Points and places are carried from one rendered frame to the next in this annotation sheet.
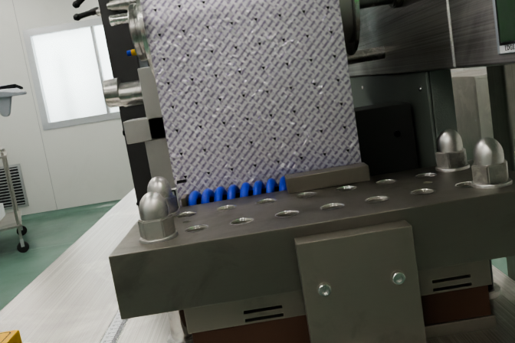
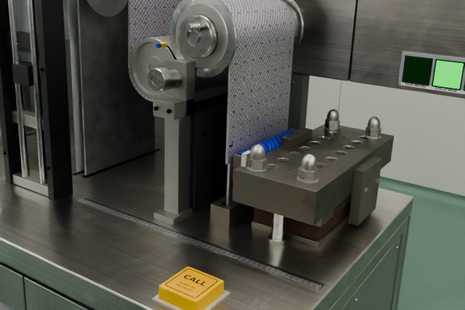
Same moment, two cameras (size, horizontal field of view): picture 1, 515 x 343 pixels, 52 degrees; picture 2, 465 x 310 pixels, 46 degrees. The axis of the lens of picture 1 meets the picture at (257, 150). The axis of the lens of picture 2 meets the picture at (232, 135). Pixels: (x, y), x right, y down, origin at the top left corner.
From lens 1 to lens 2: 93 cm
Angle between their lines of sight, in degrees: 57
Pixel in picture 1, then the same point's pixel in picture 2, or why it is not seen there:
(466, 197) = (380, 143)
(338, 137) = (283, 113)
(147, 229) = (315, 174)
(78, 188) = not seen: outside the picture
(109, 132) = not seen: outside the picture
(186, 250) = (333, 182)
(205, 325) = (324, 220)
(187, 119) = (238, 104)
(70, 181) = not seen: outside the picture
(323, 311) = (363, 201)
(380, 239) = (376, 165)
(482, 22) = (383, 68)
